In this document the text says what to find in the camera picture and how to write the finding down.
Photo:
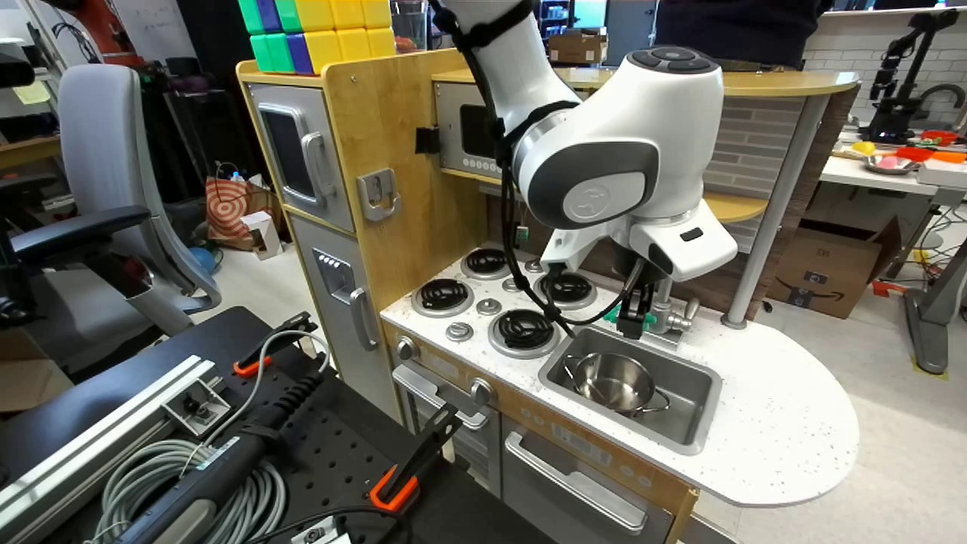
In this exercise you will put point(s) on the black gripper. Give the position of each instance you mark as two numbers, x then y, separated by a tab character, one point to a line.
642	286

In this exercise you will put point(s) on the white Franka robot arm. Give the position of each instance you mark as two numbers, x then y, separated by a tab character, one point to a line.
604	122

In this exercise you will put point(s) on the silver toy faucet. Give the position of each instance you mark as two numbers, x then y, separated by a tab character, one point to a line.
684	319

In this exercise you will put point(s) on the small steel pot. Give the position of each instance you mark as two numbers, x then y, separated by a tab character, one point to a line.
614	381

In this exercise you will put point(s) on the black coil toy burner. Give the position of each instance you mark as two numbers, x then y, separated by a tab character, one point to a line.
567	289
524	326
484	262
443	295

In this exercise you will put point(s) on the gray toy sink basin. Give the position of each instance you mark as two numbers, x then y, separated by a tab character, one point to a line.
684	403

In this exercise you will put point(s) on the toy kitchen stove unit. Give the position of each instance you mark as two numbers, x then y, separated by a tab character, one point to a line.
786	434

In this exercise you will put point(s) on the white toy microwave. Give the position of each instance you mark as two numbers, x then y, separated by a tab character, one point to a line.
453	132

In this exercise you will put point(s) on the gray countertop knob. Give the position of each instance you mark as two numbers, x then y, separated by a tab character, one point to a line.
510	286
488	307
459	332

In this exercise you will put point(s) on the gray kitchen support pole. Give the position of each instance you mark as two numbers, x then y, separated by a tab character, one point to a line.
781	214

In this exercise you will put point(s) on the silver oven front knob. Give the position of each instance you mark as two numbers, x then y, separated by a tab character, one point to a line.
482	388
406	348

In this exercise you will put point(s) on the large cardboard box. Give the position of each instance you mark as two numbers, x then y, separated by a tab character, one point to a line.
825	267

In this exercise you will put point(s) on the small cardboard box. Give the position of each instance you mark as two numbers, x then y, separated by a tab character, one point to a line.
576	50

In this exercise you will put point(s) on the cluttered white desk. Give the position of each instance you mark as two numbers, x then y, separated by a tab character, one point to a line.
885	177

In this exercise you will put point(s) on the gray stand leg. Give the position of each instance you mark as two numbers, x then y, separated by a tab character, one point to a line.
938	304

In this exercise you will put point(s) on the person in dark clothing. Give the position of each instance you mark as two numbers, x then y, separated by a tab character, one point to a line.
743	32

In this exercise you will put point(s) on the orange black bar clamp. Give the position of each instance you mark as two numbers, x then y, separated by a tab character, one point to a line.
393	495
249	366

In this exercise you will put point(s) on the gray ice dispenser panel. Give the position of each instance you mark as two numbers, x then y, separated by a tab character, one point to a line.
333	267

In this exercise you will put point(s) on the black device on stand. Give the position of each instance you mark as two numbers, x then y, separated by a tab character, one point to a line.
892	100

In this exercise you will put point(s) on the black pegboard table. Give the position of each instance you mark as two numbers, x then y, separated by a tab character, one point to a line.
333	455

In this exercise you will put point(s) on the yellow foam block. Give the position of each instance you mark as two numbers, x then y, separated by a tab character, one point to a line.
343	12
351	47

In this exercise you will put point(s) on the red white patterned bag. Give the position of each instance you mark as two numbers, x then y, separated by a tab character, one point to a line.
231	207

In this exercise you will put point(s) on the blue foam block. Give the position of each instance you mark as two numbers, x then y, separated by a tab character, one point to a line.
298	50

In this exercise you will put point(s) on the green foam block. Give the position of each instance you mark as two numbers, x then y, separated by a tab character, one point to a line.
269	53
249	12

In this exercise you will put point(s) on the dark cylindrical tool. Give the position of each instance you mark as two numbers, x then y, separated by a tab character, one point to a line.
191	501

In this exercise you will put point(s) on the gray office chair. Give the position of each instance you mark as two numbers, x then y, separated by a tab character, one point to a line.
100	151

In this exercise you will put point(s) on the gray wall hook holder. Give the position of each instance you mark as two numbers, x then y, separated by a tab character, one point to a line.
377	194

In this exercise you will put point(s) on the aluminium extrusion rail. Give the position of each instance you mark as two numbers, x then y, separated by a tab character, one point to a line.
100	434

